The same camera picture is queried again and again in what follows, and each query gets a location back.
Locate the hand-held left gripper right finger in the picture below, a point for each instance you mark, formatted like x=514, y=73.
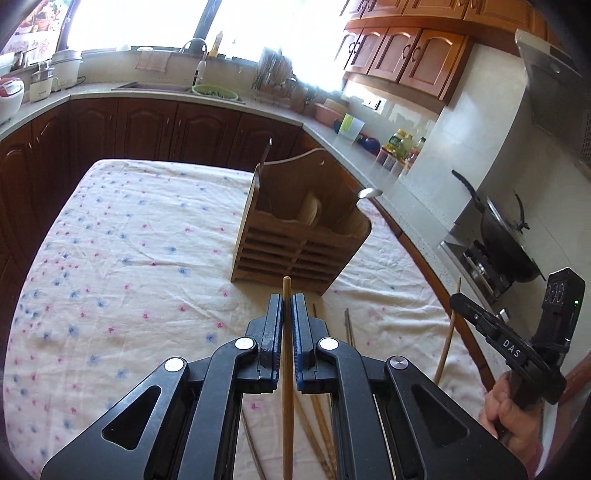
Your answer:
x=296, y=341

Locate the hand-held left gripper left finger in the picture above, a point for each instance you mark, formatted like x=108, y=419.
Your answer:
x=277, y=341

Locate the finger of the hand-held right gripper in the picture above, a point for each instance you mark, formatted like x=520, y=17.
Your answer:
x=471, y=316

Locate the wooden chopstick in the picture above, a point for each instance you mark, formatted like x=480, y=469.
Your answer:
x=352, y=333
x=324, y=438
x=307, y=434
x=253, y=447
x=447, y=337
x=287, y=415
x=347, y=327

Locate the wooden utensil holder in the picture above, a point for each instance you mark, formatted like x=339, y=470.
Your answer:
x=286, y=249

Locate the metal spoon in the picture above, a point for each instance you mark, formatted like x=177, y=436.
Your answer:
x=369, y=192

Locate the person's right forearm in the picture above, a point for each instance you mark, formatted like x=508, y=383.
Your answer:
x=538, y=464

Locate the dish rack with utensils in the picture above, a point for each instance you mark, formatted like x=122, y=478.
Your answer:
x=272, y=74

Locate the person's right hand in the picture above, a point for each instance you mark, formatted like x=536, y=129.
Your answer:
x=524, y=429

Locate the gas stove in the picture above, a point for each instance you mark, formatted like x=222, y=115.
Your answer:
x=485, y=279

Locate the black wok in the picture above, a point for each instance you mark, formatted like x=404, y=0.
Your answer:
x=512, y=264

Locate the glass wok lid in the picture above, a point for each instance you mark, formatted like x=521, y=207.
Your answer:
x=501, y=226

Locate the light wooden rice paddle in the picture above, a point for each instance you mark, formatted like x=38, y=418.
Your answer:
x=310, y=207

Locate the floral white tablecloth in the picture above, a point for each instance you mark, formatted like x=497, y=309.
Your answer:
x=138, y=258

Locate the spice jars set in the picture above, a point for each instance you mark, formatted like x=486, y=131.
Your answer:
x=390, y=161

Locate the grey kitchen countertop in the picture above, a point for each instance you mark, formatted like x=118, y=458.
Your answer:
x=351, y=154

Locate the blue red pot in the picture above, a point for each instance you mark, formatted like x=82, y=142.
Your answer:
x=371, y=145

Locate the green white pitcher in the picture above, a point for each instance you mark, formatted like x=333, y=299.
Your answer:
x=351, y=127

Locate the pink lidded container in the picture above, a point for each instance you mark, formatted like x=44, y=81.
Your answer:
x=328, y=115

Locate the steel range hood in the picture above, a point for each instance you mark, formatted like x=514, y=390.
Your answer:
x=554, y=92

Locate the knife block with scissors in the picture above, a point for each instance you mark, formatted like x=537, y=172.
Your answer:
x=307, y=99

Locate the dark wooden lower cabinets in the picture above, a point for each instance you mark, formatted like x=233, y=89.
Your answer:
x=138, y=129

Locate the green plastic basin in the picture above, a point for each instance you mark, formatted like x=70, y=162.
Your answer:
x=214, y=92

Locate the wooden upper cabinets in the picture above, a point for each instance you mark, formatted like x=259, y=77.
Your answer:
x=415, y=50

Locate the chrome faucet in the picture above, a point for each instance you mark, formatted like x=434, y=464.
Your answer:
x=202, y=69

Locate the kitchen sink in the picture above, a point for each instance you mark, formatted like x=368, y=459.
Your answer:
x=152, y=86

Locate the pink hanging towel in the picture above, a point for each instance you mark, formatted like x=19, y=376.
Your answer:
x=151, y=61

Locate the large white cooker pot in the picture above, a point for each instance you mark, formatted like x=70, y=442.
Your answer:
x=67, y=69

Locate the kitchen window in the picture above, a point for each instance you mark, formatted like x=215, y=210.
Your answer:
x=138, y=23

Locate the small white kitchen appliance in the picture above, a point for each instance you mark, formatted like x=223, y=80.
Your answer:
x=42, y=85

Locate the white pink rice cooker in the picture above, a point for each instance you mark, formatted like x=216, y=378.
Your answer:
x=10, y=99

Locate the wall outlet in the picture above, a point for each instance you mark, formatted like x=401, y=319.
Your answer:
x=375, y=103

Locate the wall poster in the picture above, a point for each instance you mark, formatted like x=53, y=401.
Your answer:
x=41, y=18

